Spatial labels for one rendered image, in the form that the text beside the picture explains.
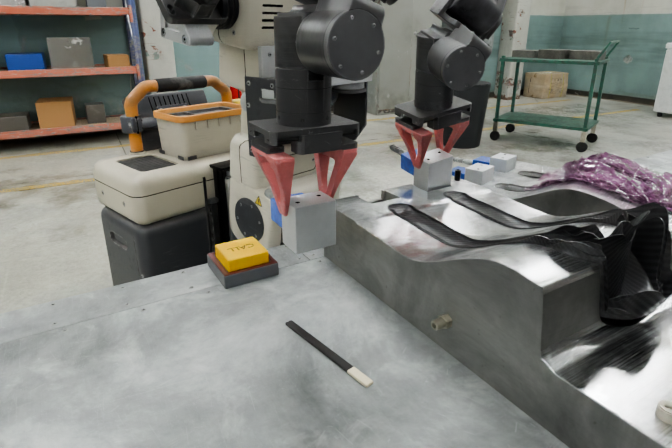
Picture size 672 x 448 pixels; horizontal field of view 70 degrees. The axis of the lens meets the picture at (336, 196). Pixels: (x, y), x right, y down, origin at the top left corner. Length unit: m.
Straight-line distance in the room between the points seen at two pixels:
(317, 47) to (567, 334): 0.34
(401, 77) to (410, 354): 6.21
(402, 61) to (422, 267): 6.16
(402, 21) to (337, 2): 6.20
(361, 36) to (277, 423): 0.35
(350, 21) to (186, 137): 0.91
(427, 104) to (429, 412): 0.42
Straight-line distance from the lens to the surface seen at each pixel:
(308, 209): 0.51
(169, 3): 0.91
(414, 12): 6.74
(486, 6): 0.71
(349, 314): 0.61
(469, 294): 0.50
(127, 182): 1.20
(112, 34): 5.92
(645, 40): 8.81
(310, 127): 0.48
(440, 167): 0.77
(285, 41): 0.48
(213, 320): 0.62
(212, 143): 1.31
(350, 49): 0.41
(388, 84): 6.57
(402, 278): 0.59
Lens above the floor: 1.14
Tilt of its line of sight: 20 degrees down
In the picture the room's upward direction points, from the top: straight up
